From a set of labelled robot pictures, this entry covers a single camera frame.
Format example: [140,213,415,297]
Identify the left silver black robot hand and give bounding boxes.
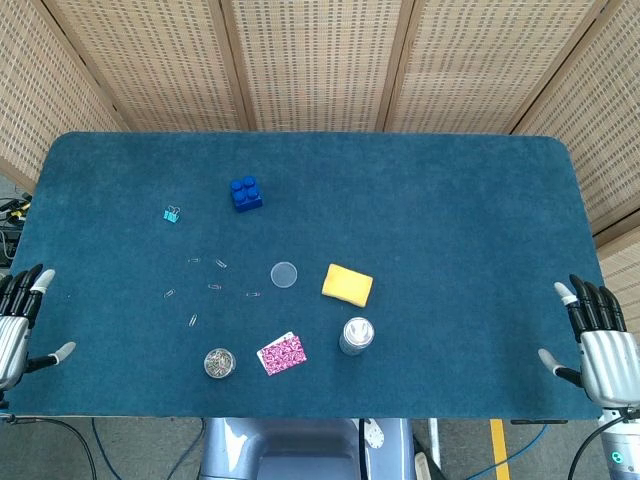
[0,263,77,396]

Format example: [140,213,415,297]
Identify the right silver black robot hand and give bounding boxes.
[538,273,640,409]

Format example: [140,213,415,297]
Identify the clear round paper clip jar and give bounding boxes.
[203,348,237,380]

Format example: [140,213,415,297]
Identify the clear round plastic lid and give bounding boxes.
[270,261,299,290]

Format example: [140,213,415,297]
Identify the grey floor device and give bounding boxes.
[0,227,21,266]

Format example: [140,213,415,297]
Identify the yellow floor tape strip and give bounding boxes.
[489,418,511,480]

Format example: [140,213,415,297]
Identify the white table leg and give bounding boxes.
[413,418,442,480]

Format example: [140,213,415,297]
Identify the woven bamboo screen panel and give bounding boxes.
[0,0,126,194]
[384,0,616,135]
[219,0,416,134]
[509,0,640,321]
[42,0,251,134]

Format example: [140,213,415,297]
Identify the white perforated metal plate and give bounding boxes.
[363,418,386,454]

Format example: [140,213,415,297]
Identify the blue felt table cover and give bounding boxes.
[0,130,609,420]

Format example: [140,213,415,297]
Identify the light blue drink can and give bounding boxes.
[339,316,376,357]

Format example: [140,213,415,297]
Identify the pink patterned playing card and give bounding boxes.
[258,334,308,377]

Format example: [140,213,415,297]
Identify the yellow sponge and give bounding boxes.
[321,263,374,308]

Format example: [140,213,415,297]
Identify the white playing card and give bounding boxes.
[256,331,296,376]

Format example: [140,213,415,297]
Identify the blue toy building block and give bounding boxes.
[229,175,265,214]

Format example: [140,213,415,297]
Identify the blue-grey robot torso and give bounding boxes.
[199,418,416,480]

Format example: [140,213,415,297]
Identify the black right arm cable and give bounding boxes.
[567,417,614,480]

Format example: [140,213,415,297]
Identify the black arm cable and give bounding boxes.
[567,417,614,480]
[0,415,99,480]

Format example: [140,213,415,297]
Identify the blue floor cable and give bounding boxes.
[464,423,550,480]
[91,418,207,480]

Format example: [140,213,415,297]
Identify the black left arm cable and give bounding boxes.
[0,415,99,480]

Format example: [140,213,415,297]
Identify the black cables with yellow plugs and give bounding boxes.
[0,195,34,224]

